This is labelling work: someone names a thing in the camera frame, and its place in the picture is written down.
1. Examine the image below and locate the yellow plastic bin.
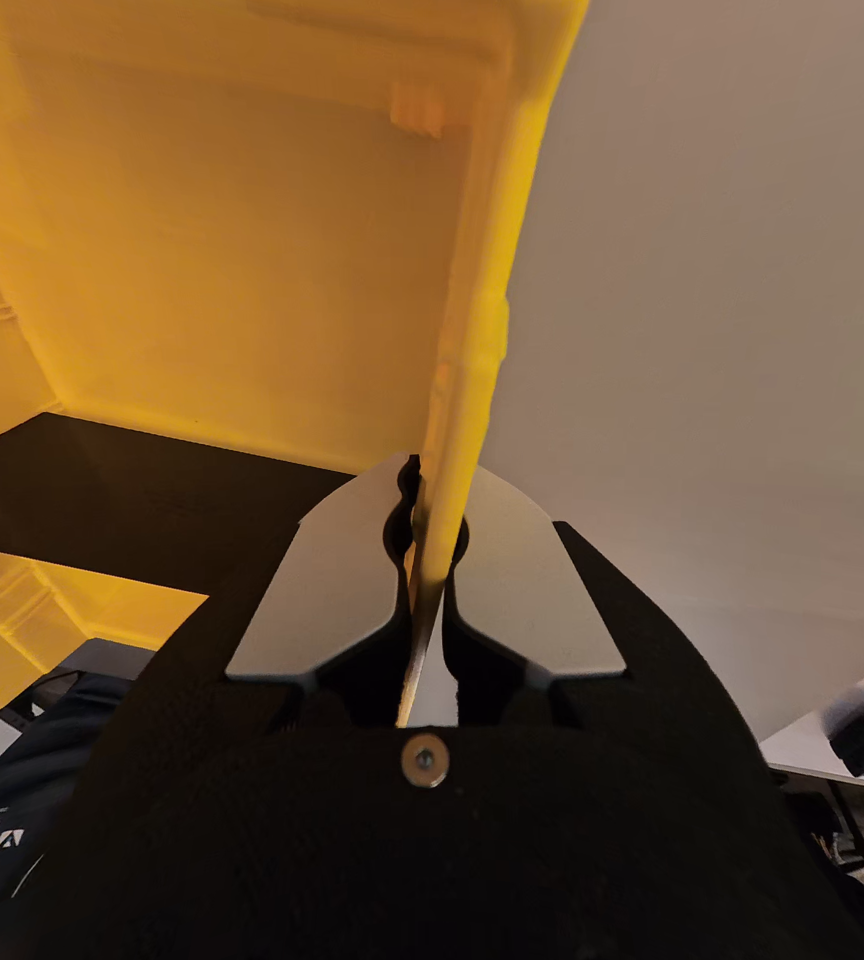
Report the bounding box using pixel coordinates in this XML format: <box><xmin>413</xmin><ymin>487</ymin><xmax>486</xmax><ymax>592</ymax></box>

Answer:
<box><xmin>0</xmin><ymin>0</ymin><xmax>590</xmax><ymax>724</ymax></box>

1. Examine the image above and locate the white side table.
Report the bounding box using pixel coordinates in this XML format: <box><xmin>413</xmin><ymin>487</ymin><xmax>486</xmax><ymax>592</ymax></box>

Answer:
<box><xmin>759</xmin><ymin>653</ymin><xmax>864</xmax><ymax>909</ymax></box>

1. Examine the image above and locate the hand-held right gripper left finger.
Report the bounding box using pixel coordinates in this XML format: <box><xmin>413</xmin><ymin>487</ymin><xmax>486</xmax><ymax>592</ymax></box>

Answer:
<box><xmin>227</xmin><ymin>458</ymin><xmax>418</xmax><ymax>684</ymax></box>

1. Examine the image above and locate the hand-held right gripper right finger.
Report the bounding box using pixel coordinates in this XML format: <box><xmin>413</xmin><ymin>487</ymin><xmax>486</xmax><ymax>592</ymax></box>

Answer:
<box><xmin>441</xmin><ymin>465</ymin><xmax>628</xmax><ymax>679</ymax></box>

